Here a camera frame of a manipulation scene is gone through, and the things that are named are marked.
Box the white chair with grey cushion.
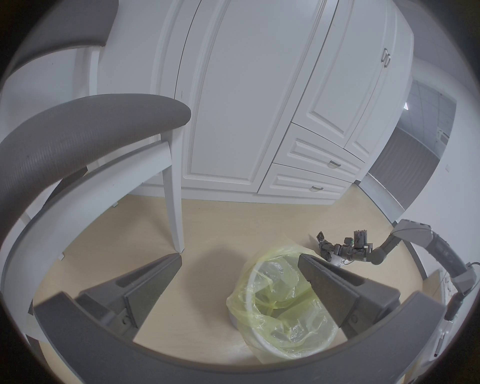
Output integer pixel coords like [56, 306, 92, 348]
[0, 0, 193, 338]

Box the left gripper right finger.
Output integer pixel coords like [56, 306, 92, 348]
[298, 253, 400, 340]

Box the white trash bin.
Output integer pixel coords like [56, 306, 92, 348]
[229, 257, 340, 359]

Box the yellow plastic bag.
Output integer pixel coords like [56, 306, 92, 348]
[226, 242, 340, 364]

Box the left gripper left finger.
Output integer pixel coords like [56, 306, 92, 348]
[75, 253, 183, 344]

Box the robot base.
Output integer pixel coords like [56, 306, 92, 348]
[431, 268, 474, 361]

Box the white wardrobe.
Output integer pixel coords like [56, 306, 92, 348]
[90, 0, 415, 205]

